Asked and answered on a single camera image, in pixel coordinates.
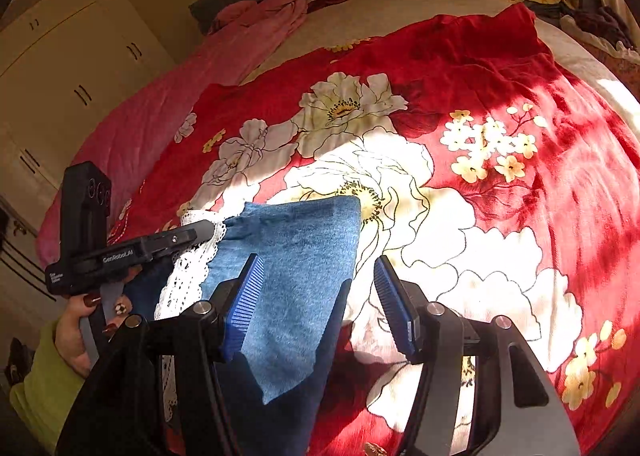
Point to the blue denim pants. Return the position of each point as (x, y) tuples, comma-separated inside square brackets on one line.
[(300, 276)]

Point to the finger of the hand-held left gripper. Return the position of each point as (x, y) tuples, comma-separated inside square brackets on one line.
[(177, 236)]

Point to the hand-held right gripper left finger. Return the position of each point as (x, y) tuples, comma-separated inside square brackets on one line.
[(245, 306)]

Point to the person's left forearm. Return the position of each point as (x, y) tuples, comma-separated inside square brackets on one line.
[(40, 396)]

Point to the pink quilt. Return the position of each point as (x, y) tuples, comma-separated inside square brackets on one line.
[(150, 111)]

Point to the cream wardrobe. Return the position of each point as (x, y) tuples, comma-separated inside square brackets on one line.
[(60, 61)]

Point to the person's left hand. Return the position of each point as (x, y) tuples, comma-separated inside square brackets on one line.
[(70, 336)]

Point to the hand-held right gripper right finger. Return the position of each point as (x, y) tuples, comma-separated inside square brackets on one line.
[(395, 306)]

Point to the red floral blanket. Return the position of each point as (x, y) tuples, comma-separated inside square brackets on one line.
[(500, 86)]

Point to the purple cloth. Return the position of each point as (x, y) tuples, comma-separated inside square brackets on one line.
[(600, 26)]

